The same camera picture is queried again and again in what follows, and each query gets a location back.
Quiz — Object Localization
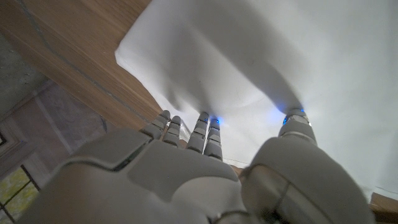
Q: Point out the white cloth napkin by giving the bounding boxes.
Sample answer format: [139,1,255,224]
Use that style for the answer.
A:
[114,0,398,202]

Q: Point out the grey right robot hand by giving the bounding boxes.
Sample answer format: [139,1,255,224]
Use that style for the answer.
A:
[15,108,377,224]

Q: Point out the printed window backdrop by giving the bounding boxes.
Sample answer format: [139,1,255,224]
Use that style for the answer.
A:
[0,30,118,224]

